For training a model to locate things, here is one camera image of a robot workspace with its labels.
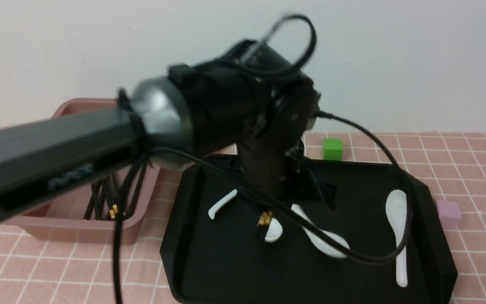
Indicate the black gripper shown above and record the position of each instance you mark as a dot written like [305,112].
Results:
[275,162]

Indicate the black gold-tipped chopstick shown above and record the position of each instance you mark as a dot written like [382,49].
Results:
[263,225]

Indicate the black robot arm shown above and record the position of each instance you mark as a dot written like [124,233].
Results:
[262,105]

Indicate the green cube block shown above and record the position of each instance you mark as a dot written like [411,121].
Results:
[332,149]

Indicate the black plastic tray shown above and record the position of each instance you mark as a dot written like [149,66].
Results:
[222,261]

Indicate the black chopstick bundle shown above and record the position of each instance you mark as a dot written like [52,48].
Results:
[105,191]

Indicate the pink cube block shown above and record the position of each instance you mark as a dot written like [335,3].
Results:
[449,213]

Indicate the pink checkered tablecloth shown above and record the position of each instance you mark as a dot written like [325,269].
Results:
[32,271]

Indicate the pink plastic bin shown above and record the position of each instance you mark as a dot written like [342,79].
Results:
[62,219]

